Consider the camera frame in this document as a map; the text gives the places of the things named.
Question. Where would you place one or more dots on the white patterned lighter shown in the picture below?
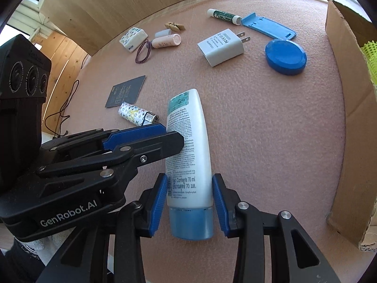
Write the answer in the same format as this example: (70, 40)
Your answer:
(132, 113)

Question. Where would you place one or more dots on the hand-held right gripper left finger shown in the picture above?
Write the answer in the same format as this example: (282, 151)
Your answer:
(159, 203)

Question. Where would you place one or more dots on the blue round lid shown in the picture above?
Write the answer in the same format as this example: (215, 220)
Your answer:
(285, 56)

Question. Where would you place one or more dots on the pink blanket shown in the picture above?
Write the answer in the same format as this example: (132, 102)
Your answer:
(265, 123)

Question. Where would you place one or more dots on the pale pink small bottle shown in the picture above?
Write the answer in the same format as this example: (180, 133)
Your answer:
(166, 41)

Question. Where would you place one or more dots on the small white cylinder cap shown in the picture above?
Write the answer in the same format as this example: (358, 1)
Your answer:
(163, 33)

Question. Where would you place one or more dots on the white lotion tube blue cap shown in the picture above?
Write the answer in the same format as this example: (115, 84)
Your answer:
(188, 153)

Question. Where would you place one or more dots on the wooden clothespin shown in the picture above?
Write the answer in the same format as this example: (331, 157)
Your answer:
(175, 26)

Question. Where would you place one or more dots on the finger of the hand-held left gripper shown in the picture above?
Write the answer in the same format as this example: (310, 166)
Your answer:
(159, 147)
(132, 135)

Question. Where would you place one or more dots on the white charger adapter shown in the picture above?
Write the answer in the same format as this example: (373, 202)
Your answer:
(219, 48)

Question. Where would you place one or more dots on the blue rectangular plastic holder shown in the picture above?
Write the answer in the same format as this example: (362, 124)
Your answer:
(268, 26)

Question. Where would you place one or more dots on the yellow shuttlecock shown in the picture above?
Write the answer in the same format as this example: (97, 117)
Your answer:
(371, 56)

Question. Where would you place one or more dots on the cardboard box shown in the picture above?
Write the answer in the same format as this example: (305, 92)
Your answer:
(353, 109)

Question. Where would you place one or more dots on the white patterned small box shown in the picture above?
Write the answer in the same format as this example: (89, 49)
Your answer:
(132, 38)

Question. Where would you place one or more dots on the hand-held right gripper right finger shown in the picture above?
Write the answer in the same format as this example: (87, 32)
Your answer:
(221, 206)

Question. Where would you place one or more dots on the dark grey card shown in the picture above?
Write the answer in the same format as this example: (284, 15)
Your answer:
(126, 91)

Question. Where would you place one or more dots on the light wooden board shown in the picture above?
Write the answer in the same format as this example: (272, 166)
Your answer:
(117, 6)

